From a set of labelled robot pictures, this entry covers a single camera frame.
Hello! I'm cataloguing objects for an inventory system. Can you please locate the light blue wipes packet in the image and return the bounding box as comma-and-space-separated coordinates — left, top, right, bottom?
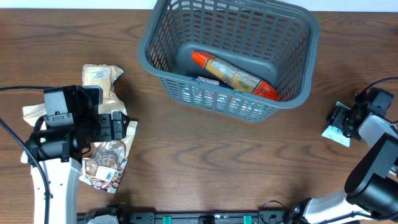
322, 101, 351, 147

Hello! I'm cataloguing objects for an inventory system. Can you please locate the brown snack pouch with window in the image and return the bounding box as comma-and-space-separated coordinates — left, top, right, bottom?
79, 121, 138, 194

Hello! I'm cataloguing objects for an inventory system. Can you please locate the beige pouch upper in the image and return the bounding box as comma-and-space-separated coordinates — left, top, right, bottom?
82, 64, 127, 115

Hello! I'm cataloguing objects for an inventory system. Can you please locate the beige pouch far left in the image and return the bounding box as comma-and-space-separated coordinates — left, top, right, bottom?
21, 103, 47, 164

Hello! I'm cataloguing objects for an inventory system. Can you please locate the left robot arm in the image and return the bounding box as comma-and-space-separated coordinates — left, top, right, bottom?
26, 85, 129, 223

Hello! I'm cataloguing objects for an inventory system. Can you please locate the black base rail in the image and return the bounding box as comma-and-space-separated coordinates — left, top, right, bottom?
77, 207, 292, 224

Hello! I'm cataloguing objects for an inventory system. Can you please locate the left black cable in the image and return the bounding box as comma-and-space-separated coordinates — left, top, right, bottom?
0, 85, 63, 224

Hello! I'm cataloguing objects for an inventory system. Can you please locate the black cable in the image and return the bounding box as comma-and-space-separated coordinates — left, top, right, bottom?
0, 85, 63, 224
354, 77, 398, 125

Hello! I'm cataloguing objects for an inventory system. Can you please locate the right black cable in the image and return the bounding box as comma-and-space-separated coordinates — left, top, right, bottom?
354, 77, 398, 125

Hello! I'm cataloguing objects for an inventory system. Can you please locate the multicolour tissue pack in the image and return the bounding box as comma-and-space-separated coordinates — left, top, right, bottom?
173, 77, 277, 121

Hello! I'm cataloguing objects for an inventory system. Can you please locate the beige pouch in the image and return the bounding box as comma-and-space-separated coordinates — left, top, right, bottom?
21, 103, 47, 164
82, 64, 127, 115

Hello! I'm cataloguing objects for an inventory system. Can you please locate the orange cracker package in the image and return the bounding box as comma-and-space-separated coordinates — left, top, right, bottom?
192, 51, 279, 101

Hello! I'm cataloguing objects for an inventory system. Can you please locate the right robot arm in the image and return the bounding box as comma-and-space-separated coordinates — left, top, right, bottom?
285, 104, 397, 223

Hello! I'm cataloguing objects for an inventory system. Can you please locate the grey plastic basket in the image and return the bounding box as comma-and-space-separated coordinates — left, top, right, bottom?
137, 0, 320, 110

